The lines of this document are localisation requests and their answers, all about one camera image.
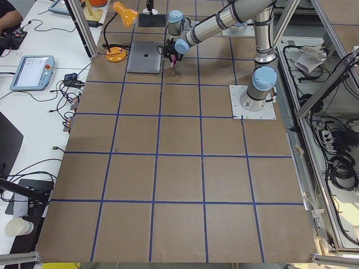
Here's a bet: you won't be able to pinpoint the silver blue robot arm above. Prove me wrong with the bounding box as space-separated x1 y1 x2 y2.
158 0 278 112

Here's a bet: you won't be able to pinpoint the coiled black cables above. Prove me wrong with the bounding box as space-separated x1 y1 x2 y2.
326 152 358 191

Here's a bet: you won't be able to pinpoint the black camera stand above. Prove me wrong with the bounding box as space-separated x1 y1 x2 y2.
142 0 158 15

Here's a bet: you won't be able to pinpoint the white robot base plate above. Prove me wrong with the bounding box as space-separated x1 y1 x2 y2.
229 85 277 120

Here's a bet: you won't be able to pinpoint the aluminium frame post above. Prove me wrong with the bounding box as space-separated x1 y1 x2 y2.
65 0 98 59

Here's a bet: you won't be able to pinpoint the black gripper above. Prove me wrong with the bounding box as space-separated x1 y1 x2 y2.
163 39 183 61

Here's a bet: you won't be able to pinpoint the black power adapter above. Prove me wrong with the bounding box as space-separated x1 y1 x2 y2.
63 73 85 87

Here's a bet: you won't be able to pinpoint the orange desk lamp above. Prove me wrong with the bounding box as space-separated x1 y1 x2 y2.
103 1 139 63

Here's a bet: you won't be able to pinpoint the grey closed laptop notebook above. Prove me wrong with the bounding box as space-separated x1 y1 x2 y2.
127 41 161 74

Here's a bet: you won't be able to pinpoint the blue teach pendant tablet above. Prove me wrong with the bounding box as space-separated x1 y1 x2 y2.
10 55 55 91

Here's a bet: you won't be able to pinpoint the wooden stand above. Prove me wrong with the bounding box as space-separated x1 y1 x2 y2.
84 0 103 22

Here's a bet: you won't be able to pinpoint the white paper cup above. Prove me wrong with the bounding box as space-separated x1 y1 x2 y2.
4 217 34 237

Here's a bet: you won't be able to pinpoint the pink highlighter pen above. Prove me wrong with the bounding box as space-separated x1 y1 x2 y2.
170 55 177 68

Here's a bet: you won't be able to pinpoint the white papers pile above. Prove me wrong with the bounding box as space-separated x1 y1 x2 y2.
294 45 327 74

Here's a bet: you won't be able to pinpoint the white power strip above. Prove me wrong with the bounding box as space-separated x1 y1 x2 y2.
319 129 334 151

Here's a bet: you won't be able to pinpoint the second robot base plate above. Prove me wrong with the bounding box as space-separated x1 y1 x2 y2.
222 24 255 38

